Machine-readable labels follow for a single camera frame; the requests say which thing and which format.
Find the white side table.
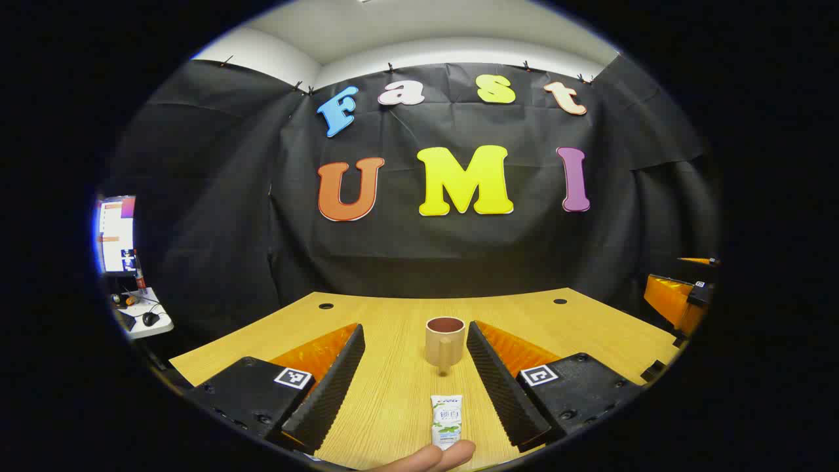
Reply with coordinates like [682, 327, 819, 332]
[110, 287, 174, 340]

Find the white toothpaste tube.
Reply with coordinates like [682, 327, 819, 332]
[430, 395, 464, 452]

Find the beige cup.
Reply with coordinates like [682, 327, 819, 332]
[425, 317, 467, 376]

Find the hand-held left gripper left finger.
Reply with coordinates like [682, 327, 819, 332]
[185, 323, 366, 456]

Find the black backdrop cloth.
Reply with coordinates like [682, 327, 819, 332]
[105, 59, 722, 342]

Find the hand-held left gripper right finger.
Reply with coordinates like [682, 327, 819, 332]
[464, 320, 646, 454]

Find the wooden desktop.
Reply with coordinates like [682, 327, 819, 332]
[169, 287, 682, 472]

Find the computer monitor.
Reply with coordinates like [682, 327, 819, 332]
[97, 195, 137, 275]

